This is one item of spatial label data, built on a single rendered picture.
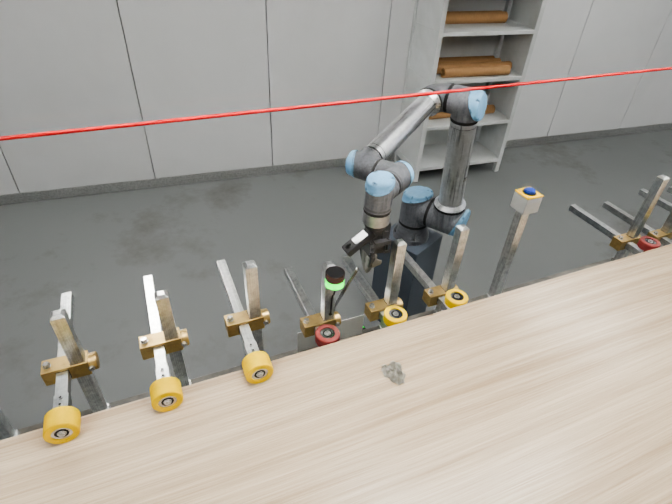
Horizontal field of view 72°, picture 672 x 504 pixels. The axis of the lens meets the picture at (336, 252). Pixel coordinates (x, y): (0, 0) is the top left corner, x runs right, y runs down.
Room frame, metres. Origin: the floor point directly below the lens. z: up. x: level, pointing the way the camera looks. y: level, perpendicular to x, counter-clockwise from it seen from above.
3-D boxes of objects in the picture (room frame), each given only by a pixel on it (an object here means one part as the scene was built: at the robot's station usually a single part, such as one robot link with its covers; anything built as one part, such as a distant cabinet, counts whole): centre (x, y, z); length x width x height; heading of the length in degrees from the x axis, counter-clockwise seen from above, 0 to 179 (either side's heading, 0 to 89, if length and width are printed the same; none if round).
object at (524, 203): (1.44, -0.67, 1.18); 0.07 x 0.07 x 0.08; 25
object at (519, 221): (1.45, -0.67, 0.93); 0.05 x 0.04 x 0.45; 115
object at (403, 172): (1.38, -0.18, 1.28); 0.12 x 0.12 x 0.09; 58
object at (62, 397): (0.85, 0.76, 0.95); 0.50 x 0.04 x 0.04; 25
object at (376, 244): (1.28, -0.13, 1.10); 0.09 x 0.08 x 0.12; 115
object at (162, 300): (0.91, 0.47, 0.90); 0.03 x 0.03 x 0.48; 25
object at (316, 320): (1.11, 0.04, 0.85); 0.13 x 0.06 x 0.05; 115
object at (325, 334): (1.02, 0.01, 0.85); 0.08 x 0.08 x 0.11
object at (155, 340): (0.90, 0.49, 0.95); 0.13 x 0.06 x 0.05; 115
